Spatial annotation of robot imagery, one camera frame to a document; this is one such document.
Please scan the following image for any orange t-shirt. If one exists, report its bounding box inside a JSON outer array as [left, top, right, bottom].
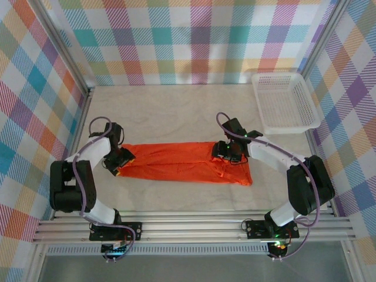
[[117, 140, 253, 187]]

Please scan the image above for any white plastic basket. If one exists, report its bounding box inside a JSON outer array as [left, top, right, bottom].
[[251, 72, 321, 135]]

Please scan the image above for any grey metal sheet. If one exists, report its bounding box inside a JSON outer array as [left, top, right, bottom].
[[38, 254, 353, 282]]

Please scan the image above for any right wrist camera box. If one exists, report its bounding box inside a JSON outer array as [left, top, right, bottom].
[[221, 117, 247, 136]]

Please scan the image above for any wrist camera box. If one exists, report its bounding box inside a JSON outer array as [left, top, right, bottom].
[[221, 117, 247, 136], [103, 122, 125, 145]]

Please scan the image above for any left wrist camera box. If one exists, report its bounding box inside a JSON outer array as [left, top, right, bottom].
[[103, 122, 125, 145]]

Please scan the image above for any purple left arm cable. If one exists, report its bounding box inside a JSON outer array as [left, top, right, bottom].
[[72, 116, 137, 262]]

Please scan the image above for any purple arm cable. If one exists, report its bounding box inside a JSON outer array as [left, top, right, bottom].
[[72, 116, 137, 262], [216, 111, 321, 261]]

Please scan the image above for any aluminium side rail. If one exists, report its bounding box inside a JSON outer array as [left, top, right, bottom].
[[305, 129, 335, 217], [50, 88, 95, 221]]

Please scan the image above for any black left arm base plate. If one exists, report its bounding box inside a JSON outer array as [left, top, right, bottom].
[[89, 221, 143, 242]]

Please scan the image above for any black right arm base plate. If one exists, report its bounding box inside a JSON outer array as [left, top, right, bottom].
[[245, 219, 300, 240]]

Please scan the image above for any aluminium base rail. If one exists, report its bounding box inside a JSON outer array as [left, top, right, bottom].
[[31, 209, 356, 244]]

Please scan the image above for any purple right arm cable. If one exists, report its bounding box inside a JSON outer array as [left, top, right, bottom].
[[216, 111, 321, 261]]

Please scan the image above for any slotted grey cable duct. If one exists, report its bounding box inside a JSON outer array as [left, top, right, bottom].
[[46, 245, 270, 256]]

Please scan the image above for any aluminium frame post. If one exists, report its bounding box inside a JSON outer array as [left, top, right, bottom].
[[28, 0, 95, 92], [298, 0, 353, 80]]

